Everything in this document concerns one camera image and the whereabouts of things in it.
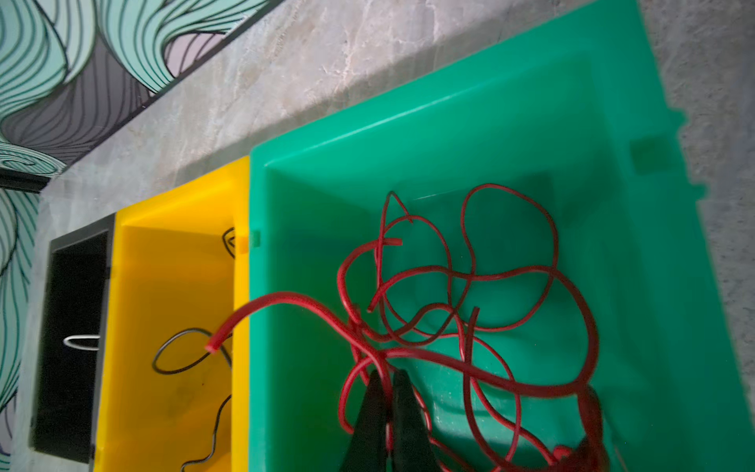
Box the green plastic bin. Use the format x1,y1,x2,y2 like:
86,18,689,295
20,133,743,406
247,1,754,471

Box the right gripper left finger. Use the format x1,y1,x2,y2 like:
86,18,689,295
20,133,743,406
339,372,389,472

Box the yellow plastic bin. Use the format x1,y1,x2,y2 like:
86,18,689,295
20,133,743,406
92,157,251,471

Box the black plastic bin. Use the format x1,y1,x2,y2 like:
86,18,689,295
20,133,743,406
29,216,115,467

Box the red black white cables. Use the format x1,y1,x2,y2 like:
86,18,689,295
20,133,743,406
204,291,609,472

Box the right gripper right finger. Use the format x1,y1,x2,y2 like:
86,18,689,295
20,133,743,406
391,370,442,472

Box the black cable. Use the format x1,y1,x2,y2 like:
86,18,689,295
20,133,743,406
150,226,237,472

